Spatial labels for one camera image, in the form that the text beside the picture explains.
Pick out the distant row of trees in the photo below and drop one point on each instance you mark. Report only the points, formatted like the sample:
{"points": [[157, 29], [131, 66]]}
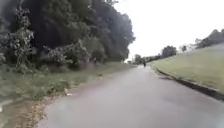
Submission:
{"points": [[168, 51]]}

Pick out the person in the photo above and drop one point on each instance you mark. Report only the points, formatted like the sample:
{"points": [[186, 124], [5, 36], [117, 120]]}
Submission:
{"points": [[144, 63]]}

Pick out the grass slope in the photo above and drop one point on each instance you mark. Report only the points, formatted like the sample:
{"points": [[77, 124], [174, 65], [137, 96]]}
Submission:
{"points": [[196, 65]]}

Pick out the dark stone kerb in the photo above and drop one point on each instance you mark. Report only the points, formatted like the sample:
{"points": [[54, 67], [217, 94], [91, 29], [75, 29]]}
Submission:
{"points": [[190, 85]]}

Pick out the wood of dark trees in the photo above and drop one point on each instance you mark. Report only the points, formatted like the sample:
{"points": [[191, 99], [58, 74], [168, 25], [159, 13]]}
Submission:
{"points": [[63, 30]]}

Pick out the grey asphalt path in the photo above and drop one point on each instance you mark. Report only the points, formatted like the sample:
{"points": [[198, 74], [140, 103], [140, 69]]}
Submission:
{"points": [[140, 100]]}

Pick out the grass verge with leaves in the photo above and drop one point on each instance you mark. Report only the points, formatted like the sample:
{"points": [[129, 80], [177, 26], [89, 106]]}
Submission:
{"points": [[40, 85]]}

